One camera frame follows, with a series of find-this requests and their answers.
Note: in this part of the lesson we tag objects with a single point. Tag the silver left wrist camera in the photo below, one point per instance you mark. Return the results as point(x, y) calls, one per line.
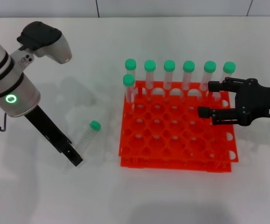
point(53, 46)

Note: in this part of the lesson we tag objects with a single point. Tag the clear test tube green cap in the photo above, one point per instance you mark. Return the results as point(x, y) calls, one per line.
point(169, 65)
point(188, 66)
point(128, 80)
point(229, 67)
point(130, 64)
point(95, 125)
point(150, 65)
point(210, 66)

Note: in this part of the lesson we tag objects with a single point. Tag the silver camera mount bracket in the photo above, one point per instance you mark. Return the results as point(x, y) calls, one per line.
point(22, 60)

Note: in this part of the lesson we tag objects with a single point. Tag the orange test tube rack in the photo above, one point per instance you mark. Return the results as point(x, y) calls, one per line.
point(172, 166)

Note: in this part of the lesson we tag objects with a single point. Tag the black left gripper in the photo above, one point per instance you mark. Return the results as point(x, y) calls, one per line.
point(43, 129)

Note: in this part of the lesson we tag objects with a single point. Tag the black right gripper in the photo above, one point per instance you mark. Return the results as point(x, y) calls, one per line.
point(256, 105)

